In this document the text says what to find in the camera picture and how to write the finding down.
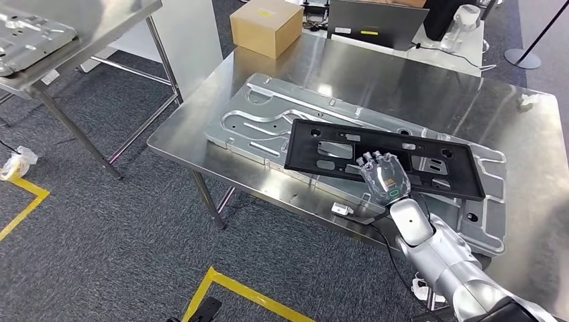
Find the crumpled clear plastic bag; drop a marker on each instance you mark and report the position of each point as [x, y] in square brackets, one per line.
[17, 162]

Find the black camera mounting bracket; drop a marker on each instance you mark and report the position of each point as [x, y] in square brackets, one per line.
[369, 218]

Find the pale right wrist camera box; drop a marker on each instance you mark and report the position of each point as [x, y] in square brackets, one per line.
[342, 209]

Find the stamped metal panel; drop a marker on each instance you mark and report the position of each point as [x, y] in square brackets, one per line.
[249, 129]
[31, 42]

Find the black plastic frame part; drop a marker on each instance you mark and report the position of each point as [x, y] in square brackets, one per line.
[302, 160]

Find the yellow floor tape square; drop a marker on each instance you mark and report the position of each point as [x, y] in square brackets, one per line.
[35, 195]

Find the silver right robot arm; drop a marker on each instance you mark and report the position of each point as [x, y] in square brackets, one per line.
[444, 262]

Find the white desk camera device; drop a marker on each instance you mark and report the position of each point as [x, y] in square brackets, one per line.
[464, 20]

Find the brown cardboard box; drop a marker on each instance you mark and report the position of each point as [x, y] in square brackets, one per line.
[262, 29]

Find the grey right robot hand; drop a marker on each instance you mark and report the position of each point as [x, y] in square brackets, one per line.
[386, 180]

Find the small clear plastic scrap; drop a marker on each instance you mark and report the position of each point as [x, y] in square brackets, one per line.
[527, 102]

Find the stainless steel workbench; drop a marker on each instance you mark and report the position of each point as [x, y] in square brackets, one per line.
[378, 80]

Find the black stanchion with round base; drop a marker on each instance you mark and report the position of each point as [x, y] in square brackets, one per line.
[522, 58]

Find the steel side table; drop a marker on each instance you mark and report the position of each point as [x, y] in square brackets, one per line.
[89, 17]

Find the white desk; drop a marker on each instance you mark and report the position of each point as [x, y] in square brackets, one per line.
[453, 60]

